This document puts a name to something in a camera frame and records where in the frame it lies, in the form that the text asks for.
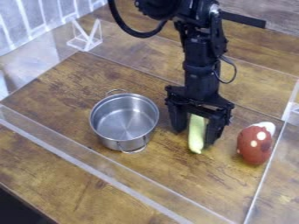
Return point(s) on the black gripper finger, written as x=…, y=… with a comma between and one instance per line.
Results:
x=177, y=115
x=214, y=127

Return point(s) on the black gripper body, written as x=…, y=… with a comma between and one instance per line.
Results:
x=212, y=106

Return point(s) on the green handled metal spoon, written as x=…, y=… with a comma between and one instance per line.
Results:
x=196, y=134

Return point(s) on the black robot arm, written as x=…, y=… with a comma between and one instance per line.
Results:
x=197, y=22

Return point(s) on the red spotted mushroom toy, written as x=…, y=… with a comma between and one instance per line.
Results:
x=253, y=142

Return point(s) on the stainless steel pot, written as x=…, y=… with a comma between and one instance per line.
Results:
x=122, y=120

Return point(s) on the black bar on table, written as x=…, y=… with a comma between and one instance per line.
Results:
x=244, y=20

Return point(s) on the clear acrylic right barrier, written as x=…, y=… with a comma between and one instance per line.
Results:
x=275, y=204

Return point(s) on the clear acrylic barrier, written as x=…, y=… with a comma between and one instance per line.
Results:
x=275, y=204
x=166, y=201

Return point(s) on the clear acrylic front barrier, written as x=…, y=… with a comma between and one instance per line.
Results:
x=166, y=201

